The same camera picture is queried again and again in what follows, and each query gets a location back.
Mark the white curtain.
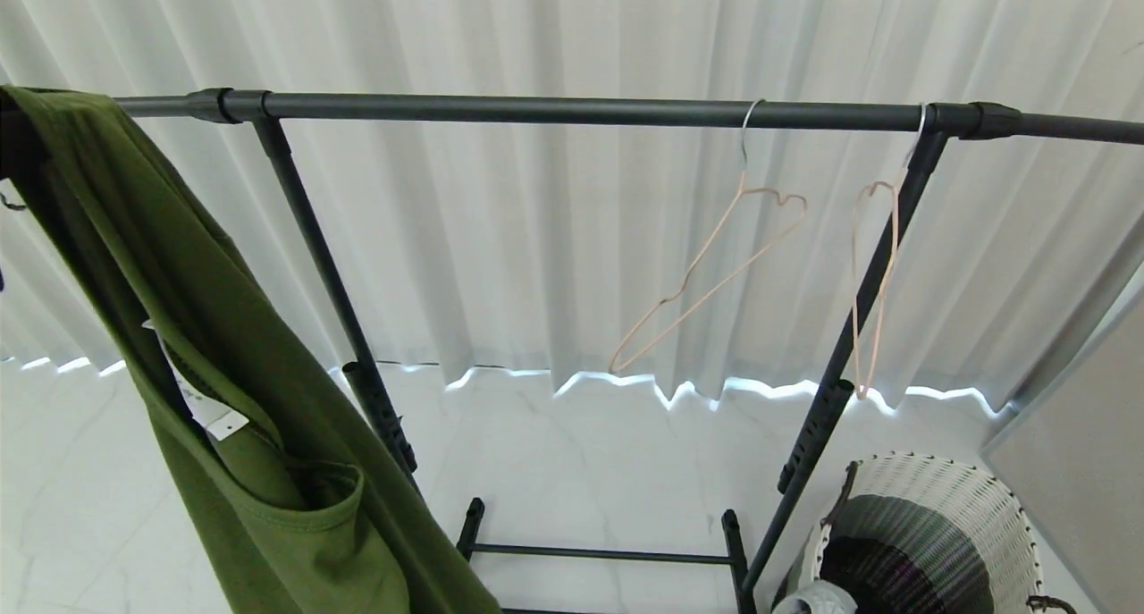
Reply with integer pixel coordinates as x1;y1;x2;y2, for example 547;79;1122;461
0;0;1144;418

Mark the white laundry basket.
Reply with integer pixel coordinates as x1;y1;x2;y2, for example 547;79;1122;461
773;453;1078;614

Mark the green sleeveless shirt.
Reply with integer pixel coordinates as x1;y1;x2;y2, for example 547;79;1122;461
0;87;501;614

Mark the pale grey garment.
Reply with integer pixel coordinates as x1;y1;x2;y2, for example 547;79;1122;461
773;581;859;614

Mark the pink clothes hanger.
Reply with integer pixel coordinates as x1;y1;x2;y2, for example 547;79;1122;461
851;105;928;400
610;100;808;374

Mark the black clothes rack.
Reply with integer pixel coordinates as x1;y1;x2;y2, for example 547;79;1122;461
112;87;1144;614

